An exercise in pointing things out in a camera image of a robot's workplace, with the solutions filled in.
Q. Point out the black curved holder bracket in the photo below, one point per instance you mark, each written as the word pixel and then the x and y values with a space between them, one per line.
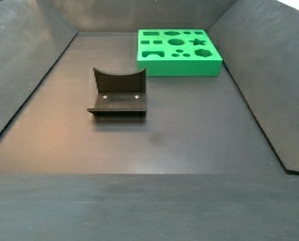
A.
pixel 120 92

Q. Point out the green shape sorter block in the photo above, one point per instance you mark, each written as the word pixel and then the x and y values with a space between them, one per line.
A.
pixel 177 52

